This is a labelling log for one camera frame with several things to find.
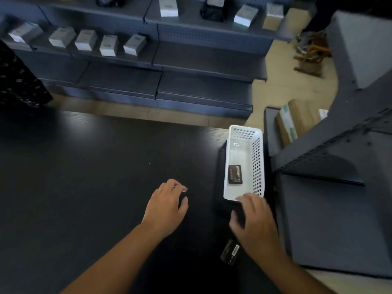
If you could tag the person's right forearm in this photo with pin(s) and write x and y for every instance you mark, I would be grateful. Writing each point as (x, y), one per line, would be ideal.
(288, 274)

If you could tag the black perforated plastic crate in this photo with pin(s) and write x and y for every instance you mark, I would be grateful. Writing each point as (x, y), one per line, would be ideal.
(20, 78)

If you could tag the person's right thumb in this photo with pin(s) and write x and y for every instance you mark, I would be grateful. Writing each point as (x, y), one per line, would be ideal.
(235, 222)

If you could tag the small black labelled box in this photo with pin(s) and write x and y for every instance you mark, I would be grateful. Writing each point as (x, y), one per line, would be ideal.
(230, 252)

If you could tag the person's left hand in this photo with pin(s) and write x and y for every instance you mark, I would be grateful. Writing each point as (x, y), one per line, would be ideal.
(164, 211)

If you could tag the white perforated plastic basket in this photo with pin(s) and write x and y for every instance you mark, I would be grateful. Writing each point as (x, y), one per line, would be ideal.
(244, 162)

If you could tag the grey pegboard shelf unit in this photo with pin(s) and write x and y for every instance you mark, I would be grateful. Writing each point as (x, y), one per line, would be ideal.
(337, 168)

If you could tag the brown cardboard box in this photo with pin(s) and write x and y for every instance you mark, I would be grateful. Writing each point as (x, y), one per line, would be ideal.
(298, 119)

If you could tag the wooden stool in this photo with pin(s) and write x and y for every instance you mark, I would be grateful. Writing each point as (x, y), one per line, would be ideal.
(311, 55)

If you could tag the white carton box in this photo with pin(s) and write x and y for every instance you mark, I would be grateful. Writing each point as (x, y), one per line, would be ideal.
(168, 6)
(62, 37)
(134, 44)
(109, 45)
(246, 15)
(25, 32)
(86, 40)
(272, 16)

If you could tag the long grey metal shelf unit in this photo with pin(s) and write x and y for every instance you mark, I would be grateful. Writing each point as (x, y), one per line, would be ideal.
(171, 64)

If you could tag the person's left thumb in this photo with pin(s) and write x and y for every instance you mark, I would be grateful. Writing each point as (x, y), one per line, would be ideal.
(184, 205)

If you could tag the person's left forearm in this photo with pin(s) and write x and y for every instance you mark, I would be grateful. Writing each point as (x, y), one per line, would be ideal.
(113, 260)

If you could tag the black pouch bag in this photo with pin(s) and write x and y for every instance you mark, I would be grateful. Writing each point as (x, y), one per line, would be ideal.
(213, 9)

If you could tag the black flat battery pack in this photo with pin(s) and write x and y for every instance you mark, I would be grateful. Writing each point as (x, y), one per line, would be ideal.
(235, 174)

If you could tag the person's right hand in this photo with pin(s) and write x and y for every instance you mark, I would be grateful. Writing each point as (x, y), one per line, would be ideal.
(258, 226)

